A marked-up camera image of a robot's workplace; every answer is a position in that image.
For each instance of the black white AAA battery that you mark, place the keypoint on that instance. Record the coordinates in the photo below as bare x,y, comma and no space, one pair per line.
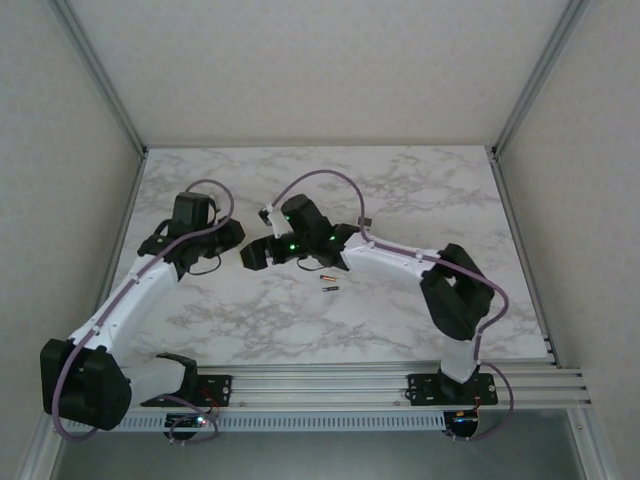
331,289

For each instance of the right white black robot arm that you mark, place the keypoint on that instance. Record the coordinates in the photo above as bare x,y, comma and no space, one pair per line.
390,260

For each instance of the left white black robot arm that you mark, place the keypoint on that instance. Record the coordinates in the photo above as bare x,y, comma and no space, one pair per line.
125,305

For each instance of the small circuit board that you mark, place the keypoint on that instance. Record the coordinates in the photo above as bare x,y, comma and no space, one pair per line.
462,419
187,421

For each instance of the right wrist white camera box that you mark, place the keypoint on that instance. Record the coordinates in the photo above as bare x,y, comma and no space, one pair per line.
272,220

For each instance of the aluminium table side rail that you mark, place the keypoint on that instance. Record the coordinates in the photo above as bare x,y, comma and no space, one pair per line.
127,215
510,210

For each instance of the aluminium frame post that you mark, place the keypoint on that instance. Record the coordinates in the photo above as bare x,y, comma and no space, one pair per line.
540,75
100,75

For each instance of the aluminium mounting rail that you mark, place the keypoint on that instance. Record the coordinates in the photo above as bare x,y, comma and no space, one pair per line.
320,387

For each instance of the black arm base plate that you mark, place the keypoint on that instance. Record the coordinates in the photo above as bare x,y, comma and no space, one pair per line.
220,390
422,390

